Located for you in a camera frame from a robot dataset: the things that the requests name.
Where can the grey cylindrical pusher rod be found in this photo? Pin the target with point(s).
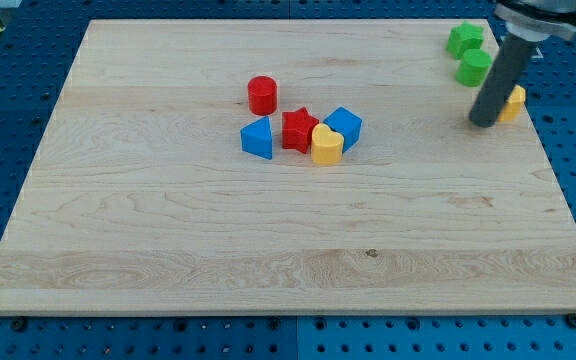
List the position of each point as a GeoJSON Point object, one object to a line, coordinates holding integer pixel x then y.
{"type": "Point", "coordinates": [512, 58]}

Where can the blue cube block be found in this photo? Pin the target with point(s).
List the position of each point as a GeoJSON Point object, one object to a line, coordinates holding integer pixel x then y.
{"type": "Point", "coordinates": [347, 124]}

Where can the yellow heart block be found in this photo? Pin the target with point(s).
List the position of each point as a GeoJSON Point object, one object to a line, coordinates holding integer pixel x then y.
{"type": "Point", "coordinates": [326, 145]}

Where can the green cylinder block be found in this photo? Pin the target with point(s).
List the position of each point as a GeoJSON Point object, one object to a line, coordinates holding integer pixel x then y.
{"type": "Point", "coordinates": [473, 67]}

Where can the green star block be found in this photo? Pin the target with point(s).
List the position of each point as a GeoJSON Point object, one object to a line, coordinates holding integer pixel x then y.
{"type": "Point", "coordinates": [464, 37]}

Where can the red star block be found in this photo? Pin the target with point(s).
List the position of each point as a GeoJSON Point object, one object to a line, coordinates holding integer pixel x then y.
{"type": "Point", "coordinates": [297, 127]}

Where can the red cylinder block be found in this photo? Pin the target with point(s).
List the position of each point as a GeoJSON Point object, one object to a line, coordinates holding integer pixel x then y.
{"type": "Point", "coordinates": [262, 95]}

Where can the blue triangle block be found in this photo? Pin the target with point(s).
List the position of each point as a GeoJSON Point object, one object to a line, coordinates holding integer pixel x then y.
{"type": "Point", "coordinates": [256, 138]}

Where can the wooden board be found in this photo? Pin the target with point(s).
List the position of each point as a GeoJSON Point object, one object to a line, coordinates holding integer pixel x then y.
{"type": "Point", "coordinates": [141, 202]}

